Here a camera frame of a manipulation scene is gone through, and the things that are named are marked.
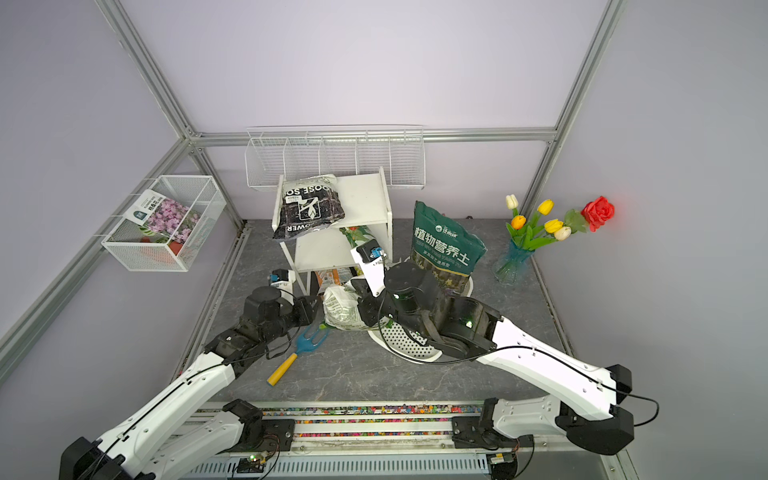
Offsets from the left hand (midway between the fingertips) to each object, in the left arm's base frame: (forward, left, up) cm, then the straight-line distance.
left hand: (317, 302), depth 79 cm
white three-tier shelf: (+14, -15, +17) cm, 26 cm away
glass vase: (+13, -59, -9) cm, 61 cm away
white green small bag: (+16, -11, +9) cm, 21 cm away
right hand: (-8, -12, +21) cm, 25 cm away
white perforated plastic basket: (-6, -21, -16) cm, 28 cm away
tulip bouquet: (+13, -60, +7) cm, 62 cm away
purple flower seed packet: (+17, +36, +18) cm, 44 cm away
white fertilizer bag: (-10, -9, +13) cm, 19 cm away
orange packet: (+15, -2, -10) cm, 18 cm away
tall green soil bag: (+9, -36, +8) cm, 37 cm away
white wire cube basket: (+11, +42, +13) cm, 45 cm away
